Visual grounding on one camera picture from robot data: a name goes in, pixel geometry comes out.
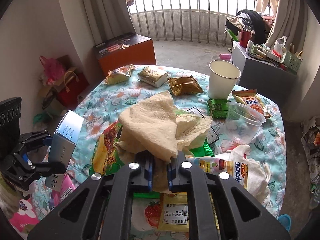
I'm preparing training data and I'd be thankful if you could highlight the brown gold snack packet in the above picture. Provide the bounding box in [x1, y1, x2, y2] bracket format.
[167, 76, 203, 97]

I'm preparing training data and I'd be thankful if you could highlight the small green snack packet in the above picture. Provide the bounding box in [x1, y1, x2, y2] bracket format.
[207, 99, 232, 119]

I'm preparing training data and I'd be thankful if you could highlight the blue plastic basket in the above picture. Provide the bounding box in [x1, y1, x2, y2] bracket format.
[278, 214, 292, 233]

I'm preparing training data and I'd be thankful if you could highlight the silver grey carton box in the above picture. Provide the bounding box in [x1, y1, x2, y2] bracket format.
[45, 109, 84, 193]

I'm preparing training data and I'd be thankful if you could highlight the pink packet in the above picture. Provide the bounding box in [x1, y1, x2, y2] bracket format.
[51, 174, 77, 210]

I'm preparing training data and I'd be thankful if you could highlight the grey white cabinet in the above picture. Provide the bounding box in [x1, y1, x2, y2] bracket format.
[231, 41, 298, 98]

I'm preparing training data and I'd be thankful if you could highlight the orange black snack bag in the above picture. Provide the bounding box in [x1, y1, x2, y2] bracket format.
[301, 116, 320, 160]

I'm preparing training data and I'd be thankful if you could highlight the grey curtain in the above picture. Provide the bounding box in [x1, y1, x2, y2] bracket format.
[265, 0, 309, 55]
[79, 0, 137, 48]

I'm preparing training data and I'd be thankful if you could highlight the gold white block packet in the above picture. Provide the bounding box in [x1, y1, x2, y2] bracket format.
[137, 66, 168, 88]

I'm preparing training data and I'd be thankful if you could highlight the white plastic bag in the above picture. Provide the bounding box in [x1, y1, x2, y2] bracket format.
[274, 35, 287, 55]

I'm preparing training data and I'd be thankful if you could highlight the white paper cup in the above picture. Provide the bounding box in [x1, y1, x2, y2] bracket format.
[208, 59, 242, 100]

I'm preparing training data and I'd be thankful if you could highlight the beige cloth rag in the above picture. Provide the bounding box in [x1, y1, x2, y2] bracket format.
[114, 90, 213, 193]

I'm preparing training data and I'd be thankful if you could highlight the red thermos bottle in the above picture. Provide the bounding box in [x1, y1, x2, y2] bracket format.
[239, 26, 253, 48]

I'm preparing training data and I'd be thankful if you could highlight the orange noodle snack packet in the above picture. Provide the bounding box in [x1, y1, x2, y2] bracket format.
[232, 89, 272, 119]

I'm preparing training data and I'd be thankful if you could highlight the yellow flat packet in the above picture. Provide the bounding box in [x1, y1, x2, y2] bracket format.
[156, 192, 218, 233]

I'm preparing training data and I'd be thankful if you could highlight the floral blanket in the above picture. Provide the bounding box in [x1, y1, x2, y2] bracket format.
[7, 65, 287, 240]

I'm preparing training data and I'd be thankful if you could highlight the clear plastic cup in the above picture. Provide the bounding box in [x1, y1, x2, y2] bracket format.
[226, 102, 267, 146]

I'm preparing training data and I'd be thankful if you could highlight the pink plastic bag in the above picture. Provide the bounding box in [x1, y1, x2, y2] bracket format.
[39, 56, 67, 80]

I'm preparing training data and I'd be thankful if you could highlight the green plastic basket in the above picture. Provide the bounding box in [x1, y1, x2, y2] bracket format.
[282, 51, 302, 74]

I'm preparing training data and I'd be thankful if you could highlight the pink floral cloth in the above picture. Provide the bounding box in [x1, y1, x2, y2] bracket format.
[9, 180, 54, 233]

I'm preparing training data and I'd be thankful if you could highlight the white card black border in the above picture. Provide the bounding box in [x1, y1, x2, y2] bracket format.
[186, 106, 220, 145]

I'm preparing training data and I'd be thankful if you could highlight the green foil wrapper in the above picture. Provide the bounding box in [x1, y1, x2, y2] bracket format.
[189, 140, 215, 158]

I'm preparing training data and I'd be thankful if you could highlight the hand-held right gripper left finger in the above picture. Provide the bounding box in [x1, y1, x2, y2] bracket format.
[27, 151, 157, 240]

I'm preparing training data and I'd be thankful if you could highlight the large green snack bag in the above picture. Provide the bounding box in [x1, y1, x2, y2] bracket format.
[89, 120, 125, 177]

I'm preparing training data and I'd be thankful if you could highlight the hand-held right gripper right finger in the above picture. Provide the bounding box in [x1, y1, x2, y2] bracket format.
[166, 152, 292, 240]

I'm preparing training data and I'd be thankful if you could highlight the green plastic bag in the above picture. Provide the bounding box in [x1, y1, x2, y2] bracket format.
[32, 110, 54, 125]

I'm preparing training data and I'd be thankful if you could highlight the red gift bag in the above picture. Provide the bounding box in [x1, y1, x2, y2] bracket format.
[56, 71, 89, 107]

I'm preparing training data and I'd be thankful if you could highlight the orange wooden cabinet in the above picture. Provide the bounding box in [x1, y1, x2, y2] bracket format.
[93, 32, 157, 77]

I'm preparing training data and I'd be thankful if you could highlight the yellow white snack packet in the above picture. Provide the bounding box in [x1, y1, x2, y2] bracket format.
[186, 155, 248, 190]

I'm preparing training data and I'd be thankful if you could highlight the black backpack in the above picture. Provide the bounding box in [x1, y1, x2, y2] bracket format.
[226, 9, 267, 47]

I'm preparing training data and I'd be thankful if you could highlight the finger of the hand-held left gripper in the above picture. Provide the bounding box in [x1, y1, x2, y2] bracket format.
[19, 129, 54, 153]
[0, 152, 67, 196]

